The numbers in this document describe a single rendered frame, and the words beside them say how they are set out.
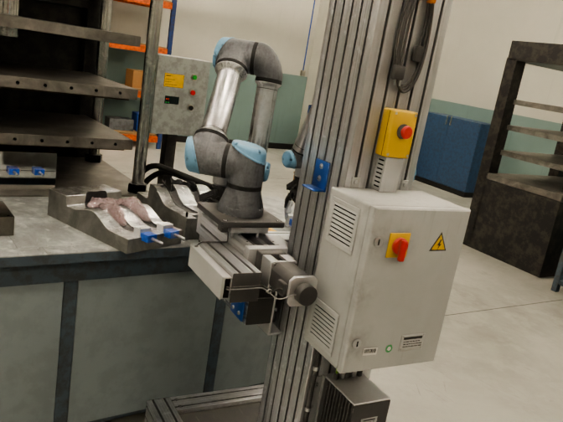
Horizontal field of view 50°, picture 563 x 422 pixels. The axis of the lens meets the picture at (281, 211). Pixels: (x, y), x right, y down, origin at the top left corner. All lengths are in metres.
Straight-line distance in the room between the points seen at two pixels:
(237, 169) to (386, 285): 0.62
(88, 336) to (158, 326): 0.28
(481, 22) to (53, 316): 8.75
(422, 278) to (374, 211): 0.28
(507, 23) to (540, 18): 0.55
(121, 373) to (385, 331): 1.20
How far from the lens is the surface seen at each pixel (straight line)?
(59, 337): 2.35
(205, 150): 1.93
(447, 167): 9.44
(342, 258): 1.62
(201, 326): 2.58
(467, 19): 10.36
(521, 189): 6.09
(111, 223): 2.29
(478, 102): 9.91
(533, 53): 6.16
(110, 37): 3.02
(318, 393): 1.96
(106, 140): 3.04
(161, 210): 2.58
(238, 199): 1.92
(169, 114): 3.20
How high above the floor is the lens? 1.55
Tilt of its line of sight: 14 degrees down
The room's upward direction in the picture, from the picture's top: 9 degrees clockwise
